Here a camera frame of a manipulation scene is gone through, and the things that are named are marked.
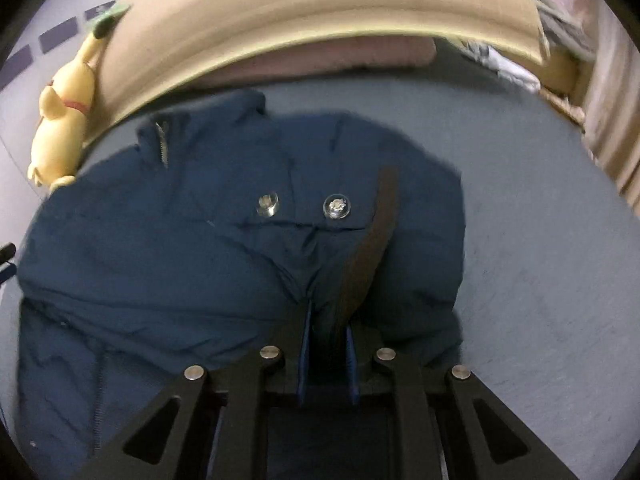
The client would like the white cloth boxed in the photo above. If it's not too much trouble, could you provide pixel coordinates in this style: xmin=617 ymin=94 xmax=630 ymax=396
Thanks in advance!
xmin=457 ymin=37 xmax=543 ymax=93

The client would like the pink pillow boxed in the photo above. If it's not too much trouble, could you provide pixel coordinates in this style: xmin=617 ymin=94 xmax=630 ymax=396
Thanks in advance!
xmin=192 ymin=37 xmax=438 ymax=83

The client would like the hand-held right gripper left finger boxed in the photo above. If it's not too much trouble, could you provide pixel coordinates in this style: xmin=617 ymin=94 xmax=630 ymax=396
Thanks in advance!
xmin=70 ymin=300 xmax=313 ymax=480

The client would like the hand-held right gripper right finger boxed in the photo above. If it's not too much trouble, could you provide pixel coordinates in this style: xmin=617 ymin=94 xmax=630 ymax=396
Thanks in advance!
xmin=345 ymin=324 xmax=581 ymax=480

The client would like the yellow plush toy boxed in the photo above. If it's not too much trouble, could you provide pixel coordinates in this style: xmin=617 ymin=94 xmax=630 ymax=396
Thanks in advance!
xmin=27 ymin=25 xmax=108 ymax=191

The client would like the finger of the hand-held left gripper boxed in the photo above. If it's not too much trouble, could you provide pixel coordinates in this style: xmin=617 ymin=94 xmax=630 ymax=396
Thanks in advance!
xmin=0 ymin=242 xmax=17 ymax=283

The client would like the bed with grey sheet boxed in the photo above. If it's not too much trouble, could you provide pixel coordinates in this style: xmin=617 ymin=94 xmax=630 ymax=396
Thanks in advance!
xmin=0 ymin=72 xmax=636 ymax=480

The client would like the purple wall panel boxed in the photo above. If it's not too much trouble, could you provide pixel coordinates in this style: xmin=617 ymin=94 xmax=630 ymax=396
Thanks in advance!
xmin=40 ymin=17 xmax=78 ymax=53
xmin=0 ymin=45 xmax=31 ymax=88
xmin=84 ymin=2 xmax=118 ymax=21

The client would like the beige curtain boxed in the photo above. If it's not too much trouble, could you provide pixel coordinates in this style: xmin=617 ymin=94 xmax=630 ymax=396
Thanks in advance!
xmin=582 ymin=5 xmax=640 ymax=211

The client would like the navy blue jacket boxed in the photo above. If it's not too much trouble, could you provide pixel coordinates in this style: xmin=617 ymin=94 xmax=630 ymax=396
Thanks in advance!
xmin=15 ymin=89 xmax=468 ymax=480

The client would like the beige cardboard sheet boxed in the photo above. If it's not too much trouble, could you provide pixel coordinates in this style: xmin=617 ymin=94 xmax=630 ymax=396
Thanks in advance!
xmin=87 ymin=0 xmax=551 ymax=133

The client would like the pile of clothes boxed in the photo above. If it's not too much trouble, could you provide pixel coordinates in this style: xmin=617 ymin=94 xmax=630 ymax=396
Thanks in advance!
xmin=530 ymin=0 xmax=596 ymax=56

